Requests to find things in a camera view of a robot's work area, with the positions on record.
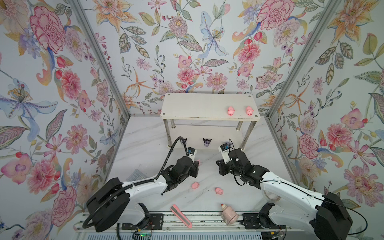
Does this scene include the white two-tier shelf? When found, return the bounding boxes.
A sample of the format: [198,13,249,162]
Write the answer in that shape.
[161,93,261,150]

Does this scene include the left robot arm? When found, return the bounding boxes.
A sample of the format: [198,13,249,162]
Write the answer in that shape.
[82,137,199,233]

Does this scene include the pink pig toy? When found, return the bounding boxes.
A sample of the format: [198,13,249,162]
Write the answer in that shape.
[215,187,224,195]
[227,107,235,116]
[246,106,254,116]

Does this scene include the small pink toy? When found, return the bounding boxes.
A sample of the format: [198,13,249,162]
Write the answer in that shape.
[191,182,200,190]

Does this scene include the pink glue bottle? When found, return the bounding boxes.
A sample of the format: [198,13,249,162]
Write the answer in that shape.
[221,204,239,226]

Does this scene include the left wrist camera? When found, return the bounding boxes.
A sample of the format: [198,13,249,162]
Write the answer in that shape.
[187,147,197,163]

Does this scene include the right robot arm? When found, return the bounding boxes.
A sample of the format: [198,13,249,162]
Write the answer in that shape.
[216,144,353,240]

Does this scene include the pink utility knife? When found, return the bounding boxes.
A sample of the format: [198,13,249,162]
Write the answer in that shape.
[170,204,193,229]

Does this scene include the Kuromi figure black purple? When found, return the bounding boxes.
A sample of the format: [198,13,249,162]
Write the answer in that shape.
[180,138,188,145]

